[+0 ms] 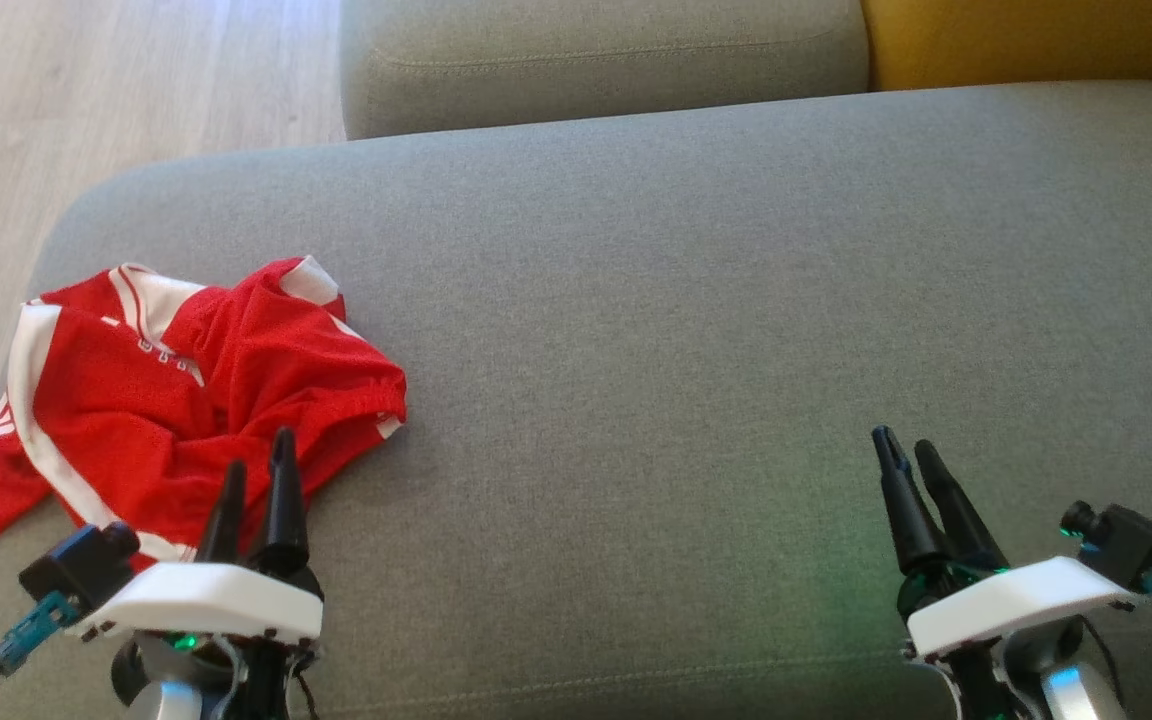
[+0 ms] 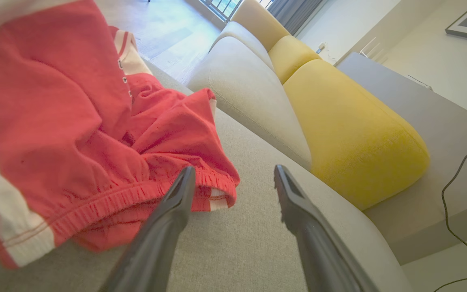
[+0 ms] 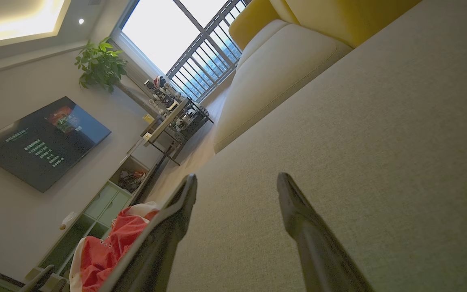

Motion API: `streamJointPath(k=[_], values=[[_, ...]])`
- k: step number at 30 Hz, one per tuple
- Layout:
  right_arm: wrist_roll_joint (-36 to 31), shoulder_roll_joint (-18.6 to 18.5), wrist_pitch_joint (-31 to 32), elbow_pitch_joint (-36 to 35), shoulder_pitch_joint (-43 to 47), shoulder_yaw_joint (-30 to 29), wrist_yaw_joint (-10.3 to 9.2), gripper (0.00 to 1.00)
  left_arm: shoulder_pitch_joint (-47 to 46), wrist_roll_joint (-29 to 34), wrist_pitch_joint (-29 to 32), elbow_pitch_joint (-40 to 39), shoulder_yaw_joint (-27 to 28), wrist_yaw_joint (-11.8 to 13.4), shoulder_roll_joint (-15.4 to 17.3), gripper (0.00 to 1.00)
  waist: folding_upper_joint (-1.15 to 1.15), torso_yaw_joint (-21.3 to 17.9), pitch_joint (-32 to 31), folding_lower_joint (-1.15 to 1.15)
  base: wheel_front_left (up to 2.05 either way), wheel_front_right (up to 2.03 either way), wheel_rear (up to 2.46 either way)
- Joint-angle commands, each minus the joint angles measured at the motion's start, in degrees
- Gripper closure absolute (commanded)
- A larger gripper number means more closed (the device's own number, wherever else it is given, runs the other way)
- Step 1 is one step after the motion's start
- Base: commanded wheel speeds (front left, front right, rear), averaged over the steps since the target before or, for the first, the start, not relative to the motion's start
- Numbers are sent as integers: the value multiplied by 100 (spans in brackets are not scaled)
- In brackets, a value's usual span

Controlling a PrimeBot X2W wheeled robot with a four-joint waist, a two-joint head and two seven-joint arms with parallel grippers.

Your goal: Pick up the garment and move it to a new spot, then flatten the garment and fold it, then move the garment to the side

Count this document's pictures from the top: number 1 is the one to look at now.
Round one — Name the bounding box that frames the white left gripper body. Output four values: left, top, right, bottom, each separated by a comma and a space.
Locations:
66, 545, 325, 643

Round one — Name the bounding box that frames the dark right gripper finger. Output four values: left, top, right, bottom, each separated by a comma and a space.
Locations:
913, 439, 1010, 574
871, 426, 949, 578

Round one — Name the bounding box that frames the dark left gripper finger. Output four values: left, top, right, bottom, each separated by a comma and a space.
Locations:
197, 460, 248, 566
262, 427, 311, 578

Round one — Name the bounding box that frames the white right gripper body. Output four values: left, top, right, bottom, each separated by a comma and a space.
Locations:
896, 556, 1139, 663

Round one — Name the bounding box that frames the red white basketball jersey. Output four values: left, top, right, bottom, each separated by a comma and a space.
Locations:
0, 262, 237, 563

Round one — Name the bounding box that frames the grey sofa seat cushion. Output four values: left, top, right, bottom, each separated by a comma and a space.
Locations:
0, 80, 1152, 720

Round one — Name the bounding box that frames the yellow sofa cushion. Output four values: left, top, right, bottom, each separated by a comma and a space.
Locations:
860, 0, 1152, 94

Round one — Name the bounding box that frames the grey sofa back cushion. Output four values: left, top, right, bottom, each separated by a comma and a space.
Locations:
339, 0, 873, 141

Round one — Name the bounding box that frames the left black cable teal plug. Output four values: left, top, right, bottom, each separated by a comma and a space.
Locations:
0, 590, 79, 720

